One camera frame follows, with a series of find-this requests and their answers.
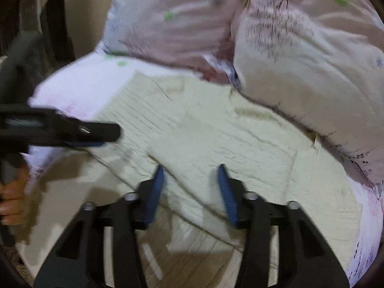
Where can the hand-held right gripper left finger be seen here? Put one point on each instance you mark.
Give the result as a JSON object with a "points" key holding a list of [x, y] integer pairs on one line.
{"points": [[156, 190]]}

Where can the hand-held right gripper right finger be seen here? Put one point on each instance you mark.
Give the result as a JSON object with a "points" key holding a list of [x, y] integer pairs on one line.
{"points": [[227, 196]]}

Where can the cream quilted blanket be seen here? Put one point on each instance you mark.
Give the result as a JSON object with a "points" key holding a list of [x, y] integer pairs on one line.
{"points": [[216, 132]]}

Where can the dark wooden furniture frame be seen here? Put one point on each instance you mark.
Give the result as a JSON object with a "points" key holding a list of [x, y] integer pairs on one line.
{"points": [[57, 21]]}

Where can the person's left hand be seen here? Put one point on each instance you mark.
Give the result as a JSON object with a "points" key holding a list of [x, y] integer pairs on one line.
{"points": [[13, 198]]}

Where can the white floral bed sheet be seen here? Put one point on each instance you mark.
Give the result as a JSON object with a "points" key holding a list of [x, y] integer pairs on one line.
{"points": [[78, 87]]}

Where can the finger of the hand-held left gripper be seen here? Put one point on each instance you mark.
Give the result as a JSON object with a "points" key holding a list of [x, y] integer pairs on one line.
{"points": [[90, 133]]}

